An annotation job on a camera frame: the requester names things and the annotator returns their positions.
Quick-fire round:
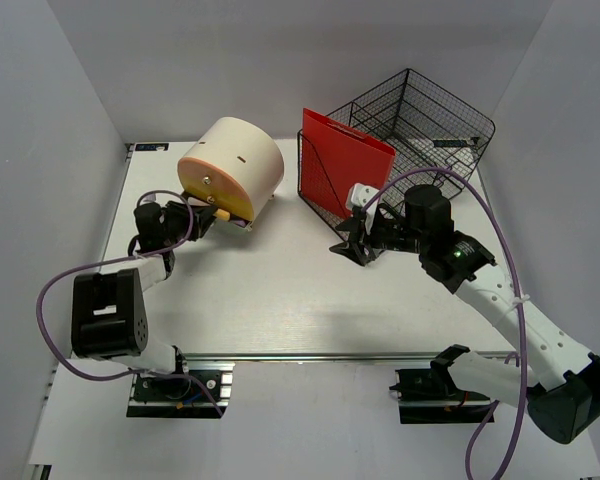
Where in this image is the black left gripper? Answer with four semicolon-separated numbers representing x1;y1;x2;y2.
162;200;218;248

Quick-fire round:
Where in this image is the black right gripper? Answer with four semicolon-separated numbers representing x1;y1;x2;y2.
329;208;428;266

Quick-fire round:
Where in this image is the yellow bottom drawer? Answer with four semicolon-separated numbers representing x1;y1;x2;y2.
183;190;254;221

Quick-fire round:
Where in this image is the peach top drawer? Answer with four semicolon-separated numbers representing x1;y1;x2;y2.
177;157;250;200

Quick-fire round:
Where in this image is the cream semicircular drawer box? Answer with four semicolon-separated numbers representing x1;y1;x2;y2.
179;117;284;224

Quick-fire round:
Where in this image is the red file folder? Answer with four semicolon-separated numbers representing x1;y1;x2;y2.
299;108;396;218

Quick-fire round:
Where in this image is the orange capped pink tube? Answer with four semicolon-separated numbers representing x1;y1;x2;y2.
215;209;231;221

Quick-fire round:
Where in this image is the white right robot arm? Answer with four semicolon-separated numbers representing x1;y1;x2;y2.
331;183;600;444

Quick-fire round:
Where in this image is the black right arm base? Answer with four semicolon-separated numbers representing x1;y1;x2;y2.
389;345;492;425

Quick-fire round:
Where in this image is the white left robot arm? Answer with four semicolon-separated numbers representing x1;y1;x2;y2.
71;201;217;399

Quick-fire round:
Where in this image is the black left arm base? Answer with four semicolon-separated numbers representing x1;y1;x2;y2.
126;355;234;419

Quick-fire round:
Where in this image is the black label sticker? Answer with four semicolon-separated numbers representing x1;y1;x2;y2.
134;143;169;152

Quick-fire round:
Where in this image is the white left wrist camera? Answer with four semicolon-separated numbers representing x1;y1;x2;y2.
138;194;156;205

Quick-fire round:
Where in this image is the black wire mesh organizer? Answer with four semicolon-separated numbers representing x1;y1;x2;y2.
297;68;496;241

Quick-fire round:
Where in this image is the aluminium front rail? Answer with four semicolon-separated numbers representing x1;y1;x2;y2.
179;351;526;362

